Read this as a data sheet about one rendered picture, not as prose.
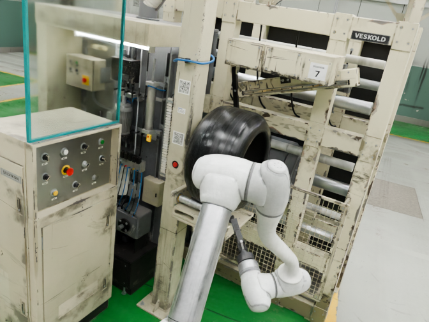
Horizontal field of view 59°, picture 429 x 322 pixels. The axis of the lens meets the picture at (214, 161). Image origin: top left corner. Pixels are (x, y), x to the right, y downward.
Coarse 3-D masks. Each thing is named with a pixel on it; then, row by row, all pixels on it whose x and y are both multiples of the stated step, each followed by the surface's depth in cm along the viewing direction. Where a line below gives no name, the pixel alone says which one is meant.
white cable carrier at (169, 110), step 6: (168, 102) 213; (168, 108) 214; (168, 114) 215; (168, 120) 216; (168, 126) 217; (168, 132) 218; (168, 138) 219; (168, 144) 223; (162, 150) 224; (162, 162) 226; (162, 168) 227
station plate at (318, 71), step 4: (312, 64) 194; (316, 64) 193; (320, 64) 192; (312, 68) 194; (316, 68) 193; (320, 68) 192; (324, 68) 191; (308, 72) 196; (312, 72) 195; (316, 72) 194; (320, 72) 193; (324, 72) 192; (308, 76) 196; (312, 76) 195; (316, 76) 194; (320, 76) 193; (324, 76) 192; (324, 80) 193
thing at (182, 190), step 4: (184, 184) 224; (176, 188) 217; (180, 188) 217; (184, 188) 220; (172, 192) 212; (176, 192) 213; (180, 192) 217; (184, 192) 222; (188, 192) 226; (172, 196) 212; (176, 196) 214; (188, 196) 227; (172, 200) 213; (176, 200) 215; (172, 204) 214
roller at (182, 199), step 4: (180, 196) 215; (184, 196) 215; (180, 200) 215; (184, 200) 214; (188, 200) 213; (192, 200) 212; (196, 200) 213; (188, 204) 213; (192, 204) 211; (196, 204) 210; (200, 204) 210; (196, 208) 211; (232, 216) 202
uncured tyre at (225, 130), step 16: (224, 112) 196; (240, 112) 196; (208, 128) 190; (224, 128) 187; (240, 128) 186; (256, 128) 193; (192, 144) 190; (208, 144) 186; (224, 144) 183; (240, 144) 184; (256, 144) 230; (192, 160) 190; (256, 160) 232; (192, 192) 200
